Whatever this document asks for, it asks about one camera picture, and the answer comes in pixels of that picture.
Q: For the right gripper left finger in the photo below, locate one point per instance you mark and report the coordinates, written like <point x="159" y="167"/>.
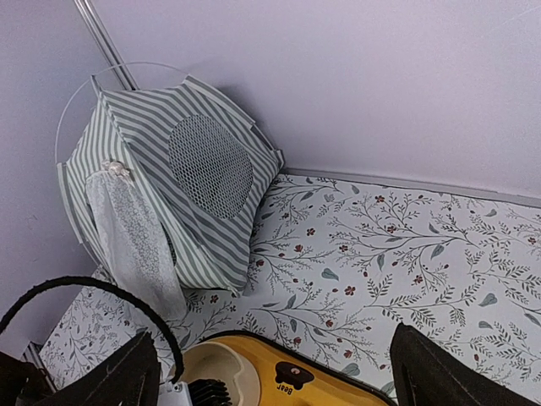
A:
<point x="130" y="376"/>

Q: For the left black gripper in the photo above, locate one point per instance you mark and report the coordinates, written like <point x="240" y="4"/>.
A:
<point x="22" y="383"/>

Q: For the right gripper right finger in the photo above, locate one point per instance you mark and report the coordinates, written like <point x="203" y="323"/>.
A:
<point x="425" y="374"/>

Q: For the cream pet bowl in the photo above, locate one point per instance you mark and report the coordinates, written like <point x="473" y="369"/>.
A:
<point x="213" y="360"/>

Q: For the yellow double bowl holder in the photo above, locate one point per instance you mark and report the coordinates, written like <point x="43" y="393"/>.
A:
<point x="289" y="378"/>

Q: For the green striped pet tent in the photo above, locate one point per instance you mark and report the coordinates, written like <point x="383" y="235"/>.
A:
<point x="164" y="186"/>

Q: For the floral patterned table mat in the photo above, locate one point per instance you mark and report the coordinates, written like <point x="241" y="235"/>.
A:
<point x="334" y="267"/>

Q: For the left aluminium frame post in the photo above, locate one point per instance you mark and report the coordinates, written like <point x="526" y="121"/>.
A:
<point x="104" y="42"/>

